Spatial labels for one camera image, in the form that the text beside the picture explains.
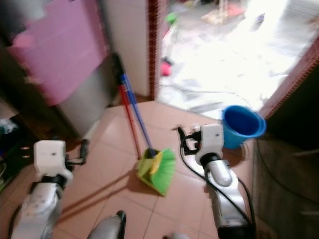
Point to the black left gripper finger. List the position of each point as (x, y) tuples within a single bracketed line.
[(84, 148)]

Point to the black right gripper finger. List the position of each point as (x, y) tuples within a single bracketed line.
[(182, 137)]

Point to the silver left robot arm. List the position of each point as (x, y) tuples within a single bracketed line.
[(37, 209)]

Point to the grey steel cabinet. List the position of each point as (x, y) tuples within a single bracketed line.
[(87, 112)]

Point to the blue plastic bucket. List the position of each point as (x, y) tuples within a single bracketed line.
[(243, 124)]

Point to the pink slipper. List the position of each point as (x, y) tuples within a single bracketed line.
[(166, 67)]

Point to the grey left robot leg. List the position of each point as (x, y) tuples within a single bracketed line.
[(108, 226)]

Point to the grey robot leg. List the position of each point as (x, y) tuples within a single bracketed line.
[(108, 226), (175, 235)]

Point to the grey right robot leg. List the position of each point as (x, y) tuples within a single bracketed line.
[(175, 235)]

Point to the red tiled door jamb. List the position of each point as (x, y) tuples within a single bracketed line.
[(153, 45)]

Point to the pink foam mat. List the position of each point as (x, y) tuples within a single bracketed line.
[(60, 50)]

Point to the green plastic item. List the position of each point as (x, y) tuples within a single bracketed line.
[(172, 19)]

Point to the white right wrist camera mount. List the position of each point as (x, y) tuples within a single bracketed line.
[(211, 142)]

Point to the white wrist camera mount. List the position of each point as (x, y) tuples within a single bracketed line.
[(49, 155), (211, 142)]

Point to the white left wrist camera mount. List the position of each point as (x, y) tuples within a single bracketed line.
[(49, 155)]

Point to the red tiled low wall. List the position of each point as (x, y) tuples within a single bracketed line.
[(289, 82)]

